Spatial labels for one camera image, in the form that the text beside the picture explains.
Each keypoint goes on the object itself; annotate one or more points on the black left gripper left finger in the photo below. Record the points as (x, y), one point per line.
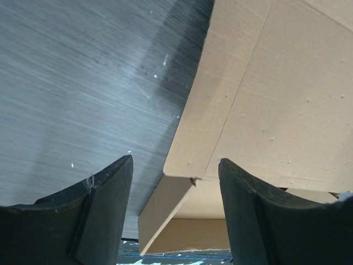
(81, 224)

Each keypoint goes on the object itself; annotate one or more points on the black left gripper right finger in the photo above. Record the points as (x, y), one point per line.
(267, 225)

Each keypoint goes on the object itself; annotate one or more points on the brown cardboard box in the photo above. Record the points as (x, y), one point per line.
(272, 93)

